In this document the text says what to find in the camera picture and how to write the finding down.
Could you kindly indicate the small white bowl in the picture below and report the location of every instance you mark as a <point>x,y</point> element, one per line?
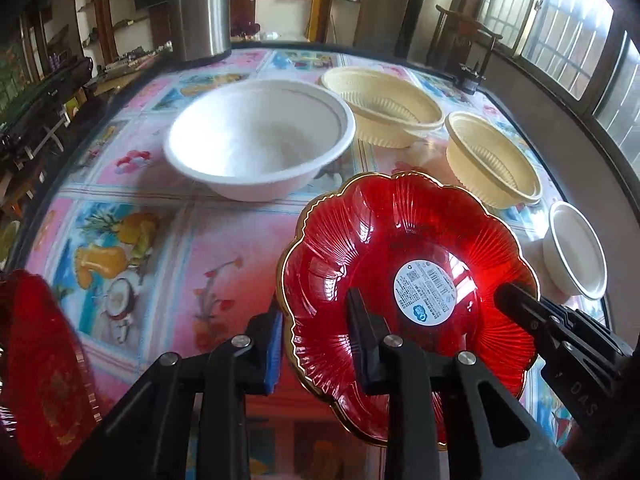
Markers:
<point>575,250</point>

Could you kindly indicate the stainless steel thermos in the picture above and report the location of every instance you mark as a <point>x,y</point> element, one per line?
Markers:
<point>200,10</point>

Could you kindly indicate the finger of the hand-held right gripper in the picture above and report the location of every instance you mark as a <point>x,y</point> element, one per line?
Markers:
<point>520,305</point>

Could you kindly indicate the red scalloped plate gold rim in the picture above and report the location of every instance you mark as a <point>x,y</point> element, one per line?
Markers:
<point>350,240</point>
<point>40,360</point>

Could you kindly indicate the small black device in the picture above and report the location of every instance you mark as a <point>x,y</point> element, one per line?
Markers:
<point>469,80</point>

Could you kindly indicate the barred window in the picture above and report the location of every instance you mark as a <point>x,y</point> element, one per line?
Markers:
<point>565,25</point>

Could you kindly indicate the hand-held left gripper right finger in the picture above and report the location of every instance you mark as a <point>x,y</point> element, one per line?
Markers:
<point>362,340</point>

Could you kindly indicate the dark wooden chair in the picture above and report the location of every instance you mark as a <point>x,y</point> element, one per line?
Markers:
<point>465,35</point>

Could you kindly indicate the printed floral tablecloth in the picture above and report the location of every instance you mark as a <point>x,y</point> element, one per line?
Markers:
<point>150,220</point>

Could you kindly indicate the cream ribbed plastic bowl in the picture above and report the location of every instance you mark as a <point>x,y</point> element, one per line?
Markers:
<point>380,95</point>
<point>485,160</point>

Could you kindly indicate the large white bowl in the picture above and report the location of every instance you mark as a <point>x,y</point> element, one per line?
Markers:
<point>250,130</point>

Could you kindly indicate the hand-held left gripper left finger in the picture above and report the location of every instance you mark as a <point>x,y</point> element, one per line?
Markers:
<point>272,355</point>

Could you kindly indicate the wooden side table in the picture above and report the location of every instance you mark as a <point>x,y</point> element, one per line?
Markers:
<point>130,67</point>

